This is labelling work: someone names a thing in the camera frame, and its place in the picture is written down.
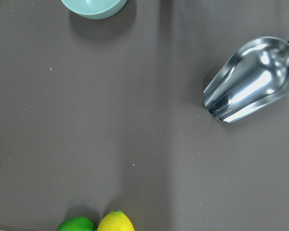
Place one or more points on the steel ice scoop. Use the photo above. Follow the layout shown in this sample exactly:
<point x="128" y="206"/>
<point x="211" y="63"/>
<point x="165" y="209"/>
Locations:
<point x="255" y="76"/>

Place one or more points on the upper yellow lemon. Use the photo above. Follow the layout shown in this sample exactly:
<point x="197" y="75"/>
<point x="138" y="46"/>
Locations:
<point x="116" y="220"/>

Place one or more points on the mint green bowl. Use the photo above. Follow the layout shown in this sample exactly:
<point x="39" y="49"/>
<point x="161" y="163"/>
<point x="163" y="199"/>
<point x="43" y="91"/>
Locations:
<point x="95" y="9"/>

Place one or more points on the green lime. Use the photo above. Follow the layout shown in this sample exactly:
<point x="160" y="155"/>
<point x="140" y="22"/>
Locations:
<point x="77" y="224"/>

